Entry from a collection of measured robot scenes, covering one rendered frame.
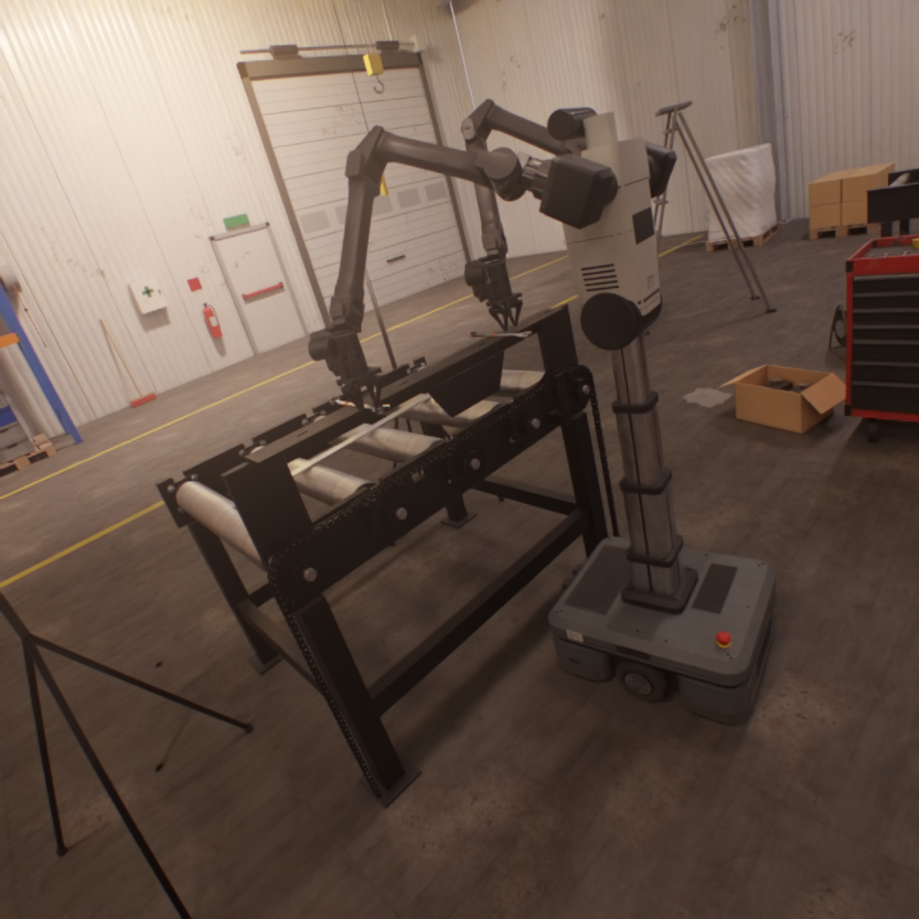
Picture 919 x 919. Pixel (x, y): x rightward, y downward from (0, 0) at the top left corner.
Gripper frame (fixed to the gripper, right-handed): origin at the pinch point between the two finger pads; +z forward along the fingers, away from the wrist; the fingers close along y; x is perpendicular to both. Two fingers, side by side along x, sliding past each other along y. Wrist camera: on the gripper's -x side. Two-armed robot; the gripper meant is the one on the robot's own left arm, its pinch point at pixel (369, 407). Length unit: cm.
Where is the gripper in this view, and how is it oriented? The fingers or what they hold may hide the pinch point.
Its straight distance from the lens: 144.7
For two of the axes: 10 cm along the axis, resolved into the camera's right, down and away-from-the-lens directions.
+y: -7.0, 4.4, -5.7
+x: 6.7, 1.3, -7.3
